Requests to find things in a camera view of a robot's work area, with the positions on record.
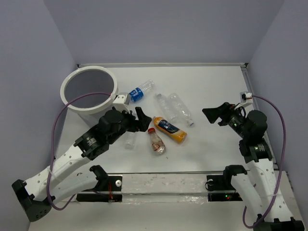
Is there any red cap clear bottle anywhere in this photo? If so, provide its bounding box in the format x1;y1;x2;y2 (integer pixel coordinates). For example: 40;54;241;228
147;128;166;155

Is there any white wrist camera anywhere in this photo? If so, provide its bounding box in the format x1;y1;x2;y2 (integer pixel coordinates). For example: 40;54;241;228
237;91;253;108
113;93;131;113

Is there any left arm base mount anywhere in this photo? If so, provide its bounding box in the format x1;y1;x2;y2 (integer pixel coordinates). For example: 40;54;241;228
76;175;123;203

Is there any clear ribbed bottle left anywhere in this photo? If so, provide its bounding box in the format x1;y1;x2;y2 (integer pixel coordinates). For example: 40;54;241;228
154;93;177;122

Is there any clear ribbed bottle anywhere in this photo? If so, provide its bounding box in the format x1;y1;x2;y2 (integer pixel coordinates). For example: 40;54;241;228
154;93;177;122
168;93;194;127

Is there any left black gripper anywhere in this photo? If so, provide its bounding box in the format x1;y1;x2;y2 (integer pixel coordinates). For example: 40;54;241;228
108;106;152;144

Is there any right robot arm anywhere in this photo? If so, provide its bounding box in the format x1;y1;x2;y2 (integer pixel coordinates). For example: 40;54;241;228
202;102;305;231

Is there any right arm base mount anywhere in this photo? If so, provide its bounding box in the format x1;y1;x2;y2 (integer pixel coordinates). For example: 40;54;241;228
205;175;242;202

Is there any orange milk tea bottle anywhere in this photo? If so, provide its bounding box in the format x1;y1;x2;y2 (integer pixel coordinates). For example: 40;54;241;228
153;117;187;144

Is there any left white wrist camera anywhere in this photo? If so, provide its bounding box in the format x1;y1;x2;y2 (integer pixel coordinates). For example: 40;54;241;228
113;93;131;113

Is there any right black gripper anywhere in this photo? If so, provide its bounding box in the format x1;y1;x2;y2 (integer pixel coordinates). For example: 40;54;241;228
201;102;249;139

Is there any clear bottle white cap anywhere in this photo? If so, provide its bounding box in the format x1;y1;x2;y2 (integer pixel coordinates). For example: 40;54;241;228
124;132;137;150

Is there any blue label water bottle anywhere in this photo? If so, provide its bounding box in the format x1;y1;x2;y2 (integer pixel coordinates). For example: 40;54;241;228
129;80;154;103

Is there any clear ribbed bottle right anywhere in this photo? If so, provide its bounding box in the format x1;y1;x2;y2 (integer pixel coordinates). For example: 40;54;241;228
168;93;194;127

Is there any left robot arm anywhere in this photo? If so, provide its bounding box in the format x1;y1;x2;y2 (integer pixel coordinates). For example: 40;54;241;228
12;107;152;222

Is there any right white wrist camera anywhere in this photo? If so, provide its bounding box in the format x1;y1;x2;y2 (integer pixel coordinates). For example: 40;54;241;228
237;91;253;108

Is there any white round bin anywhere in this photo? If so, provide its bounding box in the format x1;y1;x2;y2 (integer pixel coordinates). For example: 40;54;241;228
60;65;118;127

